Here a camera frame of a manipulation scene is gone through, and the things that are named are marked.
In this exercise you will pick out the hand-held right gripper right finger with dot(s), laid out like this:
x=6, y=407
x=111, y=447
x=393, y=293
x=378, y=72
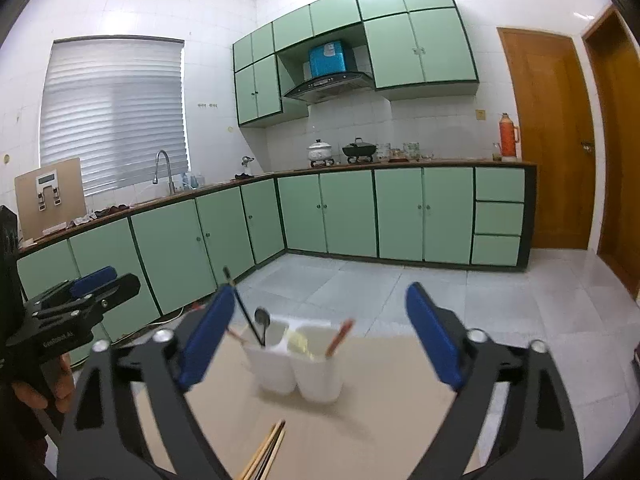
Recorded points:
x=435, y=340

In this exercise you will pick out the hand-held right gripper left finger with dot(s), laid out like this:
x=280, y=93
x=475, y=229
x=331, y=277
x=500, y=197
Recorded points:
x=207, y=340

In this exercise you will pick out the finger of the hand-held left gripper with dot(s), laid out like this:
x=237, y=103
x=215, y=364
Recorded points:
x=95, y=281
x=100, y=292

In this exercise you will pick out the wooden chopstick red patterned end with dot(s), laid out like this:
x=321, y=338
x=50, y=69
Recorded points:
x=237, y=336
x=340, y=337
x=260, y=452

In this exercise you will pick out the black chopstick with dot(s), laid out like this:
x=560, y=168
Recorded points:
x=242, y=305
x=273, y=452

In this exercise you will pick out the metal spoon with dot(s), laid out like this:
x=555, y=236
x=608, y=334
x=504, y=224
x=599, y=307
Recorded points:
x=262, y=317

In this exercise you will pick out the white two-compartment utensil holder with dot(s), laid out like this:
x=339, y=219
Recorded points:
x=295, y=370

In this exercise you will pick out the row of chopsticks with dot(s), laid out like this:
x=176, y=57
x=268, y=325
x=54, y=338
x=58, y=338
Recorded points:
x=266, y=456

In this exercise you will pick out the person's left hand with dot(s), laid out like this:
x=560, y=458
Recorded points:
x=37, y=385

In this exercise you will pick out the dark cloths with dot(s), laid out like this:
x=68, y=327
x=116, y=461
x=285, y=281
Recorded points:
x=102, y=212

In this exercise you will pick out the wooden board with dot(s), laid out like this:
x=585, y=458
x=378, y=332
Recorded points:
x=72, y=195

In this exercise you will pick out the white scale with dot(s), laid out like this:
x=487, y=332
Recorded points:
x=48, y=190

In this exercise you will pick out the metal kitchen faucet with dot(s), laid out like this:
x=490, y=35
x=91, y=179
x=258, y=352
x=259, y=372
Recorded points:
x=164, y=170

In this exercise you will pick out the bottles by sink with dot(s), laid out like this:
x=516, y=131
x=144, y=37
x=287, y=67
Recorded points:
x=192, y=181

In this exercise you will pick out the green lower kitchen cabinets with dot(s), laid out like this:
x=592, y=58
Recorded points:
x=350, y=215

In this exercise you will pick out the white window blind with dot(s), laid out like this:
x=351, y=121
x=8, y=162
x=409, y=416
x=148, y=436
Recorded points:
x=115, y=115

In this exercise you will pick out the patterned cup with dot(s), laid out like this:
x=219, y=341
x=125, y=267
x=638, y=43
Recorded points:
x=410, y=150
x=384, y=152

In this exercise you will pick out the small glass jar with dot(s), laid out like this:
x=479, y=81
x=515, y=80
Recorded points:
x=496, y=153

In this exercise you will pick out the black wok with lid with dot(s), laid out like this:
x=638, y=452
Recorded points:
x=359, y=149

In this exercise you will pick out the orange thermos flask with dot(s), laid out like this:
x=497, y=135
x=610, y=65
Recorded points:
x=509, y=139

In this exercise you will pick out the white lidded pot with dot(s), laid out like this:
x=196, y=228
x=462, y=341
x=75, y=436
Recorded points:
x=319, y=151

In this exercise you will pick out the brown wooden door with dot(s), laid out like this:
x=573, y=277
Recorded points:
x=547, y=140
x=617, y=160

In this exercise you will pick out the black range hood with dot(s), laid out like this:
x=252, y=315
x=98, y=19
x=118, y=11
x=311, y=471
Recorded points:
x=327, y=87

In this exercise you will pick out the blue box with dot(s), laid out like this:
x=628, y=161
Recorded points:
x=328, y=58

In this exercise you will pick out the wall switch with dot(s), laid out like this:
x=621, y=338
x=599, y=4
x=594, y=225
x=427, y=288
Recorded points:
x=481, y=114

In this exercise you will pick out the green upper wall cabinets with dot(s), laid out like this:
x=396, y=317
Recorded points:
x=425, y=45

